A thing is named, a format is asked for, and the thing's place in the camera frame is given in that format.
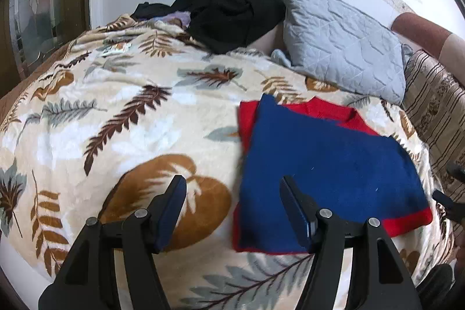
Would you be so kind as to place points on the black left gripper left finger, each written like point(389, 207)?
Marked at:
point(87, 278)

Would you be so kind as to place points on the blue and red sweater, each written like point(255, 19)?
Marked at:
point(334, 157)

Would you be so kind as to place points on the black clothes pile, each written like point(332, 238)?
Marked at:
point(221, 25)

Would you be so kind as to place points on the striped beige mattress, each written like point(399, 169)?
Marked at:
point(434, 103)

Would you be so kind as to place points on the leaf pattern fleece blanket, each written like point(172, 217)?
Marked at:
point(109, 119)

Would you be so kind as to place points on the grey quilted pillow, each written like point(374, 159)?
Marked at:
point(336, 43)

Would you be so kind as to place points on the lavender garment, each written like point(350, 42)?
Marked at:
point(181, 19)

